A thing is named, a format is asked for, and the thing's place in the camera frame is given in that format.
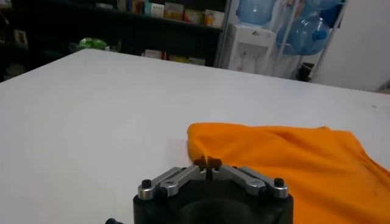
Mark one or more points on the green yellow medicine box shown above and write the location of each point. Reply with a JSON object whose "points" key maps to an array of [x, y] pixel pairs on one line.
{"points": [[179, 59]]}

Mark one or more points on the blue water jug blue cap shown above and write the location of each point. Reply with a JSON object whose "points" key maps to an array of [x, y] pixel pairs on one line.
{"points": [[323, 4], [304, 36]]}

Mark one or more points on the white metal jug rack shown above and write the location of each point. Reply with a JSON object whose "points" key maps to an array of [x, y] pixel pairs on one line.
{"points": [[321, 61]]}

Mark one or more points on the orange t-shirt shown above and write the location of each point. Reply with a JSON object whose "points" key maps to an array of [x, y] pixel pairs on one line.
{"points": [[289, 164]]}

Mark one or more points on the bowl with green packets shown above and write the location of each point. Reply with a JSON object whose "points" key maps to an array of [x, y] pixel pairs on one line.
{"points": [[91, 43]]}

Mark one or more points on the black shelf unit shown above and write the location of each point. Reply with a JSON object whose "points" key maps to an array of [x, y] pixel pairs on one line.
{"points": [[182, 39]]}

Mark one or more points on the white water dispenser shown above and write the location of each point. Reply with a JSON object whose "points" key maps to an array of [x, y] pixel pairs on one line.
{"points": [[250, 51]]}

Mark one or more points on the labelled blue water jug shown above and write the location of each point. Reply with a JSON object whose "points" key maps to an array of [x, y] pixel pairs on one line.
{"points": [[256, 12]]}

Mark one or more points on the teal white medicine box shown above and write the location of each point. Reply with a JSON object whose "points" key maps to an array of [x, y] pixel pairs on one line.
{"points": [[154, 9]]}

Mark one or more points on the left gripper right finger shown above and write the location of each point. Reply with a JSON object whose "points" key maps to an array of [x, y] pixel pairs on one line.
{"points": [[253, 181]]}

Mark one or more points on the white green medicine box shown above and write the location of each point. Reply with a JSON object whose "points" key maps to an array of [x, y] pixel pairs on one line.
{"points": [[197, 61]]}

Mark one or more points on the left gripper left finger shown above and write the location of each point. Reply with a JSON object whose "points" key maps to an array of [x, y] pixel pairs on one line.
{"points": [[173, 181]]}

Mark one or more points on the white red medicine box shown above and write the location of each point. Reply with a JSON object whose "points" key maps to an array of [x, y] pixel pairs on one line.
{"points": [[153, 54]]}

